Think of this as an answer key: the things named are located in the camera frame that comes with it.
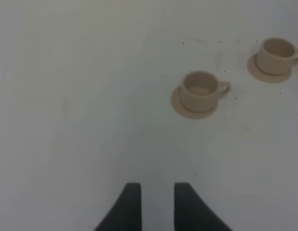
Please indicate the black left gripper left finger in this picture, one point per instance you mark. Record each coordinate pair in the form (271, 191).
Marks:
(126, 213)

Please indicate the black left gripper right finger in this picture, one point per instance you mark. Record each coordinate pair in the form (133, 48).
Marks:
(191, 213)

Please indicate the tan saucer front left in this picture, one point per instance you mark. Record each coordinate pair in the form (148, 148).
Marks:
(181, 110)

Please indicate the tan saucer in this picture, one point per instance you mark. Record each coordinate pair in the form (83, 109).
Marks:
(257, 73)
(181, 110)

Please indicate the brown teacup front left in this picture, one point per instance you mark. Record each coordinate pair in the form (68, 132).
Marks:
(200, 91)

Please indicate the brown teacup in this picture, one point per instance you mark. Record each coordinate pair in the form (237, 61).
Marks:
(276, 56)
(200, 91)

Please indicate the tan saucer near centre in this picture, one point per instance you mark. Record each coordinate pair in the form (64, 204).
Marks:
(257, 73)

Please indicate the brown teacup near centre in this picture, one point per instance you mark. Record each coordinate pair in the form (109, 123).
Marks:
(276, 56)

